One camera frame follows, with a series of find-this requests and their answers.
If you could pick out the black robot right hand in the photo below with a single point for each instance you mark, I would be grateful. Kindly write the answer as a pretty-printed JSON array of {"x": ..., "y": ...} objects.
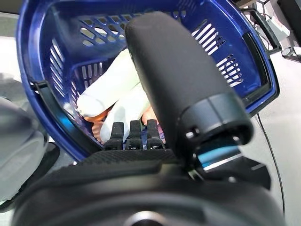
[{"x": 174, "y": 70}]

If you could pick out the blue plastic shopping basket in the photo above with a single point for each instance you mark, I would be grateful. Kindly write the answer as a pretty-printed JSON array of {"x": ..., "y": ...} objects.
[{"x": 65, "y": 30}]

